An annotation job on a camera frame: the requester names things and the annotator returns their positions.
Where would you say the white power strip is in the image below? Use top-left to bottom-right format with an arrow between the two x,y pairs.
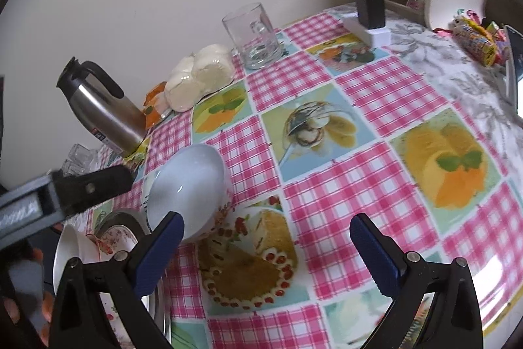
340,11 -> 391,47

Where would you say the white square bowl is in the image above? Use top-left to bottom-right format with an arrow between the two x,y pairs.
53,225 -> 101,294

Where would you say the colourful snack packet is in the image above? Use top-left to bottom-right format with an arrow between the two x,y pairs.
451,16 -> 509,67

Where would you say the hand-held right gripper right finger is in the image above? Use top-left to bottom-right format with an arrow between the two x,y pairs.
349,213 -> 485,349

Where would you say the stainless steel round plate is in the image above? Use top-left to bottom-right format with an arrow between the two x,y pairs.
93,209 -> 171,349

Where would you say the clear glass mug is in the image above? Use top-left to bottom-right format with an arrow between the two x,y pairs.
222,2 -> 283,70

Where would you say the person's left hand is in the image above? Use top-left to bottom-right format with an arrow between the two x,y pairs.
3,248 -> 52,346

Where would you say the orange snack packet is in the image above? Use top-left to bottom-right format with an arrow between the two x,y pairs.
143,83 -> 172,129

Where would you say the bag of white buns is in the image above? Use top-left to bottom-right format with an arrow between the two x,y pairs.
164,43 -> 235,113

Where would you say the stainless steel thermos jug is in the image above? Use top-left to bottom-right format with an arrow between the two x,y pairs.
56,57 -> 148,155

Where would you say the grey floral cloth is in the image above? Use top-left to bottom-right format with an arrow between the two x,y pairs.
327,3 -> 523,141

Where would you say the pale bowl with pink flowers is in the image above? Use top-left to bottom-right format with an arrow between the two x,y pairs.
146,144 -> 234,243

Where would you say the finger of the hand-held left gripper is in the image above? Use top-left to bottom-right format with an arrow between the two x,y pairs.
52,164 -> 135,216

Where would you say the pink plaid tablecloth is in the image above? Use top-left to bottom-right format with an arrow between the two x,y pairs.
84,3 -> 523,349

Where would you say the dark framed panel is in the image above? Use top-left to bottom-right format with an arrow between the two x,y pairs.
502,25 -> 523,116

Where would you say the black charger plug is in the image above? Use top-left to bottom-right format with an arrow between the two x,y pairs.
354,0 -> 386,30

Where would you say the clear faceted glass cup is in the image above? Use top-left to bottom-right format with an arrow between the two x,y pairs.
67,144 -> 103,166
60,158 -> 90,177

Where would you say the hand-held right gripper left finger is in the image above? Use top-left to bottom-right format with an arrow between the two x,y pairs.
48,211 -> 185,349

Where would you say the strawberry print bowl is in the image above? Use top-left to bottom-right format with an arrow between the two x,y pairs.
84,232 -> 119,327

